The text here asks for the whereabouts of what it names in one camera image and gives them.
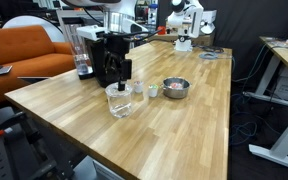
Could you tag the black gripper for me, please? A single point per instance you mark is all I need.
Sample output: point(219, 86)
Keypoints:
point(115, 45)

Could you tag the white coffee pod red foil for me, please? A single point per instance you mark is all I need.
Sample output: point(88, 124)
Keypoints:
point(138, 87)

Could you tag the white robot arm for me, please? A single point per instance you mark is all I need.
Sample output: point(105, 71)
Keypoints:
point(117, 10)

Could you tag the idle white robot arm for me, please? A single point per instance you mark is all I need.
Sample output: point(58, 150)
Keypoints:
point(187, 20)

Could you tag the black coffee machine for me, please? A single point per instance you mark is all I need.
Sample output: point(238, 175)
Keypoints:
point(95, 66)

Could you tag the clear glass jar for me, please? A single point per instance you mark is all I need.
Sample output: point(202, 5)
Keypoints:
point(119, 107)

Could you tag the pink foil coffee pod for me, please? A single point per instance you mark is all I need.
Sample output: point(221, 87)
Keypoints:
point(176, 85)

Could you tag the clear plastic storage jar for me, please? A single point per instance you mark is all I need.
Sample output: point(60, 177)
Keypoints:
point(153, 15)

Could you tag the clear water tank black lid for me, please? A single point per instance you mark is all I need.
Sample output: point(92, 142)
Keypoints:
point(82, 63)

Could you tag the stainless steel bowl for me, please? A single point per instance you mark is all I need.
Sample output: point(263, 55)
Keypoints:
point(175, 93)

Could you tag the beige cabinet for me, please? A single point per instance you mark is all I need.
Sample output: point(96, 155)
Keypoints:
point(197, 39)

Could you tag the black flat board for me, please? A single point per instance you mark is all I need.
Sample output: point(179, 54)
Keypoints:
point(34, 79)

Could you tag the orange sofa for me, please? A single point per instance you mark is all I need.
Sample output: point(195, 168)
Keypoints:
point(24, 56)

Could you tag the white round table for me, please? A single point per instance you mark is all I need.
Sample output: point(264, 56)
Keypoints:
point(34, 21)

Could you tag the black table clamps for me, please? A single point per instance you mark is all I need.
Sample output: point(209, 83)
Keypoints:
point(24, 160)

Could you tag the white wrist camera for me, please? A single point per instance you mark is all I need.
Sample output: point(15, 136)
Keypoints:
point(90, 32)

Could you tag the white frame wooden desk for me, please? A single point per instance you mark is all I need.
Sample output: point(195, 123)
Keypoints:
point(284, 56)

